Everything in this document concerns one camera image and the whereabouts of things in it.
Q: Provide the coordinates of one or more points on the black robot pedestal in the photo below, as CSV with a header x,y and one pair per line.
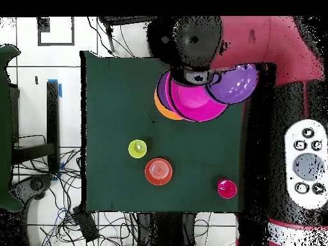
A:
x,y
166,230

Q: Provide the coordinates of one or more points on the dark green table cloth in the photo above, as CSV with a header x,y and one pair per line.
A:
x,y
115,102

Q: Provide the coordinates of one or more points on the red-orange plastic bowl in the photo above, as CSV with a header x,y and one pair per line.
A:
x,y
158,171

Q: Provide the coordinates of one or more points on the large pink plastic bowl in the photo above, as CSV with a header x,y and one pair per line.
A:
x,y
194,105

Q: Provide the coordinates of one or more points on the black floor stand base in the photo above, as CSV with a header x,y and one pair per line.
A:
x,y
36,184

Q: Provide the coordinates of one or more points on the purple plastic bowl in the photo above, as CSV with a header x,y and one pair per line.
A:
x,y
161,92
235,87

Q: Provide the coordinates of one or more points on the green cloth side table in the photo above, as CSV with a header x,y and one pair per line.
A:
x,y
5,128

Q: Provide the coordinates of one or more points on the red plastic cup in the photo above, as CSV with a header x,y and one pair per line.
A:
x,y
227,188

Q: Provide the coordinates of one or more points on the black table frame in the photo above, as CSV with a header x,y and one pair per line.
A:
x,y
52,115

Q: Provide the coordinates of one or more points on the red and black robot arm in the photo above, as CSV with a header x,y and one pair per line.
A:
x,y
256,43

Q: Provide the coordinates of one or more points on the black power adapter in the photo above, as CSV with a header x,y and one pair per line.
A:
x,y
85,225

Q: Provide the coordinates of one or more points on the yellow plastic cup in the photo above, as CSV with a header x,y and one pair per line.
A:
x,y
137,149

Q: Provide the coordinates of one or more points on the black metal stand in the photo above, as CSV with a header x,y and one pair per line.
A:
x,y
123,20

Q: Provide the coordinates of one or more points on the large yellow-orange plastic bowl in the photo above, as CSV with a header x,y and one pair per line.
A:
x,y
164,112

